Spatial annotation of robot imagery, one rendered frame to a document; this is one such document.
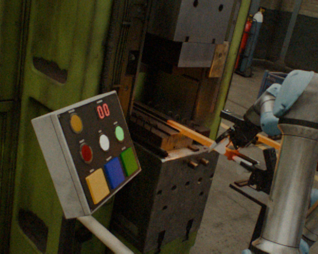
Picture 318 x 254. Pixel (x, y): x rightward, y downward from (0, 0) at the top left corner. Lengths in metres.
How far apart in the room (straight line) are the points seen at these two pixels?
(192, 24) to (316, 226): 0.81
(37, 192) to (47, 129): 0.92
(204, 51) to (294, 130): 0.78
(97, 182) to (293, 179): 0.51
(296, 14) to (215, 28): 9.27
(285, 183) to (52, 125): 0.57
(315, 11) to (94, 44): 9.38
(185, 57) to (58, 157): 0.70
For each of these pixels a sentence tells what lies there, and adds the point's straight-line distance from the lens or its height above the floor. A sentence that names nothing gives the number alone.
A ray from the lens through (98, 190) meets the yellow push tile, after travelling 1.11.
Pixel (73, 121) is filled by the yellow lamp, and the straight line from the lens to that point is 1.08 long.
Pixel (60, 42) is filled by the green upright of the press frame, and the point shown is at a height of 1.26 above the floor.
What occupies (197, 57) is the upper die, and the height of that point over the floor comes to 1.31.
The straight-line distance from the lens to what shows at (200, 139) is 1.62.
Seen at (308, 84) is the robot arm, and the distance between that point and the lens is 0.93.
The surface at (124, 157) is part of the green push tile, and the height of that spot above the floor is 1.03.
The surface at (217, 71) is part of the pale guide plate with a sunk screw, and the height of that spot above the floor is 1.21.
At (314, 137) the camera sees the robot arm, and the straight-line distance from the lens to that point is 0.93.
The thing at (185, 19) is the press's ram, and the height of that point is 1.45.
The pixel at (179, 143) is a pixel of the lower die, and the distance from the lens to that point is 1.70.
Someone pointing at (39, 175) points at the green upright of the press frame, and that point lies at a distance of 1.91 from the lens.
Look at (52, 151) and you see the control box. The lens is 1.07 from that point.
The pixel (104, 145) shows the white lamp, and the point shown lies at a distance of 1.18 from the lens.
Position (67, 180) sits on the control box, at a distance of 1.08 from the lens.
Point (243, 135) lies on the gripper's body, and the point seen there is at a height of 1.10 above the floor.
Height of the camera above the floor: 1.55
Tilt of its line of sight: 19 degrees down
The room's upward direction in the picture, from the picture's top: 12 degrees clockwise
